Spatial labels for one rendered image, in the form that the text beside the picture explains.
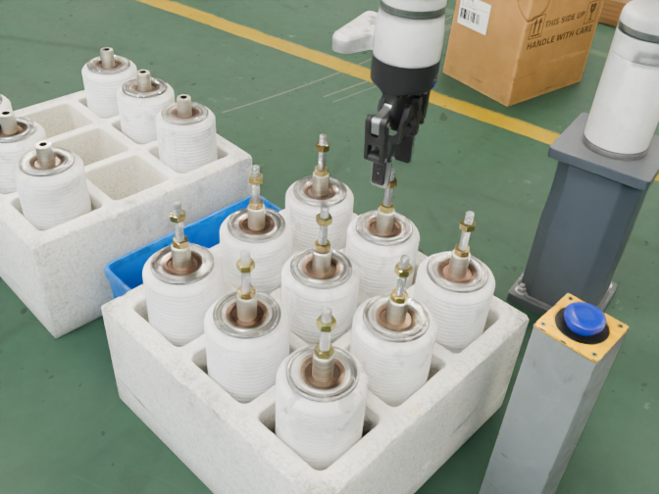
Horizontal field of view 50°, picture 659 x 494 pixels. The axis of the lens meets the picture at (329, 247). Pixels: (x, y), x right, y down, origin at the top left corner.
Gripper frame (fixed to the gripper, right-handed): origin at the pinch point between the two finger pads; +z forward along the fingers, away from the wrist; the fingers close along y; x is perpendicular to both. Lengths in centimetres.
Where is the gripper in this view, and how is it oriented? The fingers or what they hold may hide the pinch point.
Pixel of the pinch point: (392, 163)
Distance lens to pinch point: 86.7
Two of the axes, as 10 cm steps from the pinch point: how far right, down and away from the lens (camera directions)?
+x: -8.8, -3.3, 3.4
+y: 4.8, -5.3, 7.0
